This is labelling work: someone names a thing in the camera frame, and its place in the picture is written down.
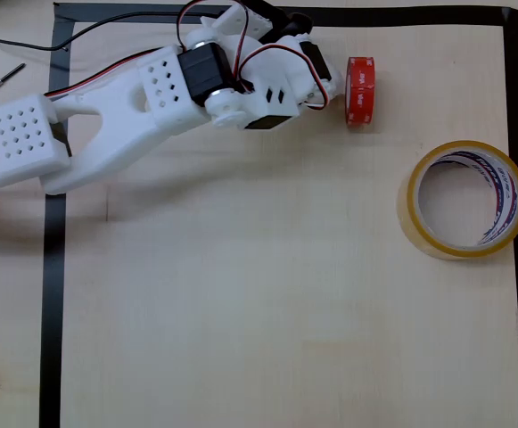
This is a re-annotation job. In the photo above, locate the small red tape roll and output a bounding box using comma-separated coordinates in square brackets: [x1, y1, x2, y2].
[343, 55, 377, 133]

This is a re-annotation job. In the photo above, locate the large clear tape roll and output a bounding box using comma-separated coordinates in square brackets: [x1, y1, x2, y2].
[396, 140, 518, 260]

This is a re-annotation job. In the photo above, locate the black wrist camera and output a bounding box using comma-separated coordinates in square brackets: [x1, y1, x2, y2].
[239, 0, 314, 45]

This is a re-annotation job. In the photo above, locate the long horizontal black tape strip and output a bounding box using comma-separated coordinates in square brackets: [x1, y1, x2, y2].
[53, 2, 518, 29]

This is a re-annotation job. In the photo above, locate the grey-black vertical tape strip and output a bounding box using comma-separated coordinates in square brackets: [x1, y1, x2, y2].
[38, 17, 76, 428]

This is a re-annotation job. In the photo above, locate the thin metal screwdriver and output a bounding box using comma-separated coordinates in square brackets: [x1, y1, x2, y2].
[0, 62, 27, 108]

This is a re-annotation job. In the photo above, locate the red white gripper servo wire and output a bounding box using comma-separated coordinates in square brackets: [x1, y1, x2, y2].
[236, 43, 331, 111]

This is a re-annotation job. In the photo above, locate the red black arm wire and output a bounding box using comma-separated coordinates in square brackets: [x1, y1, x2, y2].
[43, 0, 247, 98]

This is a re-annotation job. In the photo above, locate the thin black cable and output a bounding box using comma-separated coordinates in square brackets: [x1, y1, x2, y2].
[0, 2, 242, 51]

